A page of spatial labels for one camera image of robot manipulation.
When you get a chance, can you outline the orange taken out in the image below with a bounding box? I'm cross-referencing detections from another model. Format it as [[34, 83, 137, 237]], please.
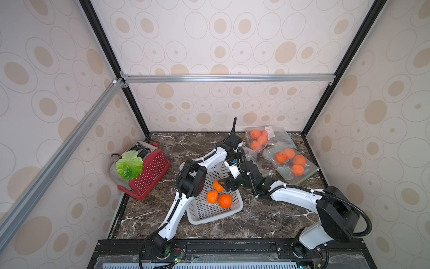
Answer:
[[218, 193, 232, 209], [206, 190, 219, 204]]

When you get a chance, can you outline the green-edged zip-top bag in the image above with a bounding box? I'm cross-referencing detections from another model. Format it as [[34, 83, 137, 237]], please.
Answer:
[[263, 144, 320, 186]]

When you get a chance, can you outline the green zip-top bag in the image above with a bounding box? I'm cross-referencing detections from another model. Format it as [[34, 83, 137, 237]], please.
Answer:
[[242, 146, 272, 178]]

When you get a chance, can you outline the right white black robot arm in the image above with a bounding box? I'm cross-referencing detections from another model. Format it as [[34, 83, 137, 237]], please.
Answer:
[[220, 147, 372, 258]]

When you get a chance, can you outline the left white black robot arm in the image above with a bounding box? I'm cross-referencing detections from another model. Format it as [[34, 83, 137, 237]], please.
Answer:
[[145, 118, 243, 258]]

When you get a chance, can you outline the middle clear zip-top bag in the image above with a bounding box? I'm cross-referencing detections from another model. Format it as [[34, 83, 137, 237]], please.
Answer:
[[244, 126, 297, 152]]

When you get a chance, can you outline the white perforated plastic basket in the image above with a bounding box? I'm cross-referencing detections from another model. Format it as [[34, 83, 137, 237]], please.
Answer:
[[178, 161, 244, 225]]

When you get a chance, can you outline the red dotted toaster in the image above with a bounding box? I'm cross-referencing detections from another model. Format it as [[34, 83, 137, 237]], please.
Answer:
[[109, 141, 171, 201]]

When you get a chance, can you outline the green plastic leaf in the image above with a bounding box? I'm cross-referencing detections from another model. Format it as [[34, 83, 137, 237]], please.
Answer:
[[115, 150, 143, 181]]

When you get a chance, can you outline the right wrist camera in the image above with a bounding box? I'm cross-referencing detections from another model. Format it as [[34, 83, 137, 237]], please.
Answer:
[[224, 159, 240, 179]]

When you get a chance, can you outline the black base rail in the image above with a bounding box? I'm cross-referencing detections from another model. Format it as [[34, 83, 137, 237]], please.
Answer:
[[88, 239, 376, 269]]

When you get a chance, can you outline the horizontal aluminium rail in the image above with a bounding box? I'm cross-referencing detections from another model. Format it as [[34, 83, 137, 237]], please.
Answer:
[[114, 74, 336, 85]]

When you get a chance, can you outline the diagonal aluminium rail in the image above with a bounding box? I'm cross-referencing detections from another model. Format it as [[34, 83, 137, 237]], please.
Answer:
[[1, 78, 124, 251]]

